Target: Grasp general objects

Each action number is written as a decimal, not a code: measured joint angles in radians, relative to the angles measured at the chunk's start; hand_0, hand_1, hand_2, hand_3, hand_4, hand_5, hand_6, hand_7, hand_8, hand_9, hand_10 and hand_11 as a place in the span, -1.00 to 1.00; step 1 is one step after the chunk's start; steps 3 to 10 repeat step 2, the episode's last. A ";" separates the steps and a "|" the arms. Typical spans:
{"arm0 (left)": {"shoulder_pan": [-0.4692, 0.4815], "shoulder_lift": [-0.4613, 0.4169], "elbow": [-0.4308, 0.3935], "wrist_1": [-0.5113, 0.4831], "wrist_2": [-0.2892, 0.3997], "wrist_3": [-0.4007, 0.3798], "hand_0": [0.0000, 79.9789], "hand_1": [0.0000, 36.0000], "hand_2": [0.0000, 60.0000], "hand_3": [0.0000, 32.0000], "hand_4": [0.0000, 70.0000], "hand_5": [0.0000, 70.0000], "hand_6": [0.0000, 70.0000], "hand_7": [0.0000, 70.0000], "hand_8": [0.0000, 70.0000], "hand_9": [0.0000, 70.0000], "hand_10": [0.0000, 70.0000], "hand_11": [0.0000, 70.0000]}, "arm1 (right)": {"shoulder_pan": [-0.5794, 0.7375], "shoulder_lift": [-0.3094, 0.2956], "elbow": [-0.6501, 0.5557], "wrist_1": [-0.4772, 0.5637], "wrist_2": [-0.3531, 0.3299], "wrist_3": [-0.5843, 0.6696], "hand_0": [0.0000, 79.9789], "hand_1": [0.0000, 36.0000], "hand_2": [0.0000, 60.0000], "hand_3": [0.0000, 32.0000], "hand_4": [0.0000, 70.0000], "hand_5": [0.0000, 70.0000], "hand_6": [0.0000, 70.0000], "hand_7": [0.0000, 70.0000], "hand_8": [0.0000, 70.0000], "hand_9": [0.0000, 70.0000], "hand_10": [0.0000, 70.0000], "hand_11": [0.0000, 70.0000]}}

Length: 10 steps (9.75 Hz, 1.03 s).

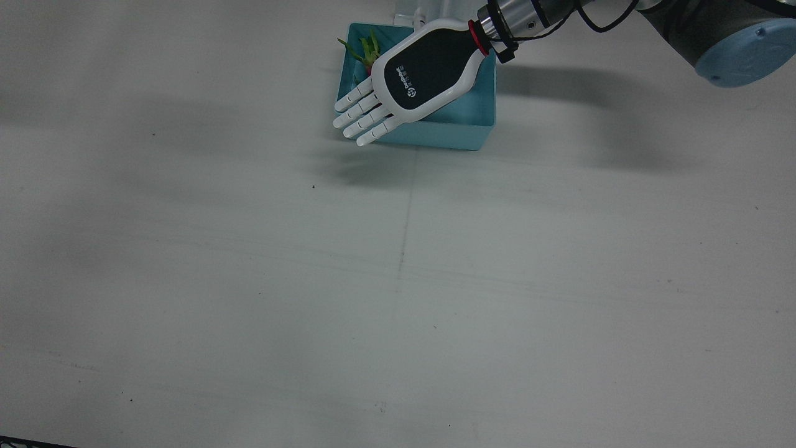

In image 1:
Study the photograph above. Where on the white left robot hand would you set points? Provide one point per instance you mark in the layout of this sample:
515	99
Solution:
429	68

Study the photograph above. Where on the red dragon fruit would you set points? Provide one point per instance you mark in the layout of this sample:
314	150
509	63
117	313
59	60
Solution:
370	53

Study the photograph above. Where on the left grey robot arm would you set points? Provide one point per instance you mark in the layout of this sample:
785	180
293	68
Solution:
734	50

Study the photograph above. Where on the light blue plastic box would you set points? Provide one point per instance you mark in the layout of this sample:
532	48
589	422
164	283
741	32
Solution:
448	134

